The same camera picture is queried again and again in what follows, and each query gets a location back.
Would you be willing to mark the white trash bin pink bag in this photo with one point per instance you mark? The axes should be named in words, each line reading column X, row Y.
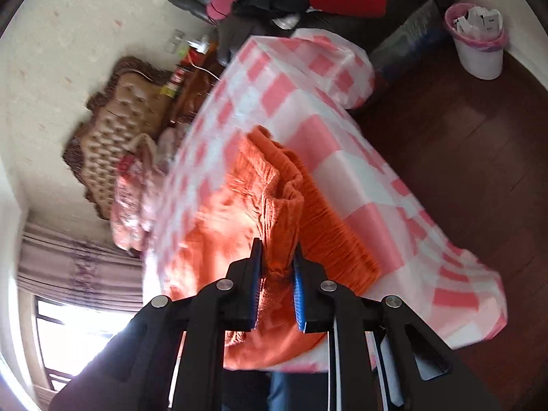
column 479, row 58

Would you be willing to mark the bright window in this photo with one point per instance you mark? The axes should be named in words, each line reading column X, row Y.
column 77, row 329

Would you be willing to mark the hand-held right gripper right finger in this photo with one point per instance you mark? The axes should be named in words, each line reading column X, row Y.
column 299, row 299

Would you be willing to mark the dark grey garment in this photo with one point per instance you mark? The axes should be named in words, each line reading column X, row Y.
column 231, row 38

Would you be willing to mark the brown tufted headboard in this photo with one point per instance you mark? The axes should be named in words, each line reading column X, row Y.
column 111, row 137

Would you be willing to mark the person's leg in jeans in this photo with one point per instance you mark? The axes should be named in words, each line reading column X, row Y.
column 278, row 389

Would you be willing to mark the purple patterned curtain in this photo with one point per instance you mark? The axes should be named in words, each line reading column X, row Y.
column 64, row 265

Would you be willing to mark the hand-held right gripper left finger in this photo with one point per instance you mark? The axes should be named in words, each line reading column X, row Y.
column 258, row 284

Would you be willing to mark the dark wooden nightstand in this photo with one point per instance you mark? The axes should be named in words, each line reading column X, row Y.
column 201, row 81

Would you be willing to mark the grey blue cushion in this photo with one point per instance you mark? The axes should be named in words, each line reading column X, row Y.
column 406, row 38

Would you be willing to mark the pink floral quilt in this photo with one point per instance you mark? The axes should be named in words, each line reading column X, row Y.
column 132, row 205

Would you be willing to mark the red bottle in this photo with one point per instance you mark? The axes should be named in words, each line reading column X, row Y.
column 176, row 76

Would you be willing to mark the pink white checkered cloth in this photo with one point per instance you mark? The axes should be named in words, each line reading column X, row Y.
column 342, row 167

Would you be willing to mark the orange pants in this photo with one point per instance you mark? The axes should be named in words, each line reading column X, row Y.
column 257, row 188

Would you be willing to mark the wall socket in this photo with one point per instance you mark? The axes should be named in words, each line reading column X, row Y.
column 175, row 40

